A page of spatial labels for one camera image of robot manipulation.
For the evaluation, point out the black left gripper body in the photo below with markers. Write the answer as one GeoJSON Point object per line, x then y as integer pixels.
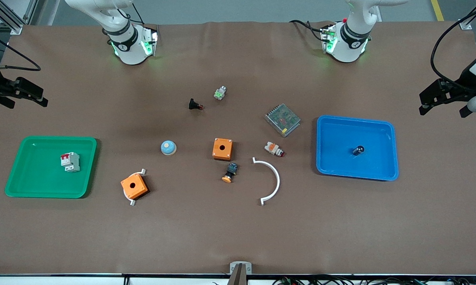
{"type": "Point", "coordinates": [455, 89]}

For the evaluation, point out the dark cylindrical capacitor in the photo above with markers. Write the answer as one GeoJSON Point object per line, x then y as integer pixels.
{"type": "Point", "coordinates": [358, 150]}

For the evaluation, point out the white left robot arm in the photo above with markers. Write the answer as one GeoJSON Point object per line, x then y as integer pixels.
{"type": "Point", "coordinates": [346, 45]}

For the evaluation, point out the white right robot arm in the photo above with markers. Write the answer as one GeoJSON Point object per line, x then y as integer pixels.
{"type": "Point", "coordinates": [129, 47]}

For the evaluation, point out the white red circuit breaker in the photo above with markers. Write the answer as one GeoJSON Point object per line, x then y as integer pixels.
{"type": "Point", "coordinates": [70, 162]}

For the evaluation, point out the green plastic tray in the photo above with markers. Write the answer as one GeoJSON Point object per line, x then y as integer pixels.
{"type": "Point", "coordinates": [36, 178]}

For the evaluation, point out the blue plastic tray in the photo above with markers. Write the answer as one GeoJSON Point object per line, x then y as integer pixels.
{"type": "Point", "coordinates": [340, 150]}

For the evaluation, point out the orange box with hole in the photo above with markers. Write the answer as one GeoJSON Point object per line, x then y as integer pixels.
{"type": "Point", "coordinates": [134, 186]}
{"type": "Point", "coordinates": [222, 149]}

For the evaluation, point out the blue white dome buzzer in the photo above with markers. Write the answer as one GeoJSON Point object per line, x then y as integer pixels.
{"type": "Point", "coordinates": [168, 147]}

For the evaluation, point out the metal mesh power supply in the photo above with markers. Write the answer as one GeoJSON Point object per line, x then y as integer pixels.
{"type": "Point", "coordinates": [283, 119]}

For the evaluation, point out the black red push button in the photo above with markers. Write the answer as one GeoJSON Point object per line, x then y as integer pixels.
{"type": "Point", "coordinates": [194, 105]}

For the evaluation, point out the orange cap black pushbutton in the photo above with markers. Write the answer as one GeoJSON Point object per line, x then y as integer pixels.
{"type": "Point", "coordinates": [230, 172]}

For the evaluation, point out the aluminium frame profile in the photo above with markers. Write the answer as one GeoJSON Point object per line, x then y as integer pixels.
{"type": "Point", "coordinates": [465, 23]}
{"type": "Point", "coordinates": [10, 16]}

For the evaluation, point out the white curved bracket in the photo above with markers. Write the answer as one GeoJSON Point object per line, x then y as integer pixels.
{"type": "Point", "coordinates": [131, 202]}
{"type": "Point", "coordinates": [275, 178]}

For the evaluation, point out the white red orange switch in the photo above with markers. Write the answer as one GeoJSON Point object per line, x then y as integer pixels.
{"type": "Point", "coordinates": [273, 149]}

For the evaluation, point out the grey green indicator switch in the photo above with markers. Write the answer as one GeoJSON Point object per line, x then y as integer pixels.
{"type": "Point", "coordinates": [220, 93]}

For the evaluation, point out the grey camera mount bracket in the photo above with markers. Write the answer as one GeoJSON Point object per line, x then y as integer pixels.
{"type": "Point", "coordinates": [240, 271]}

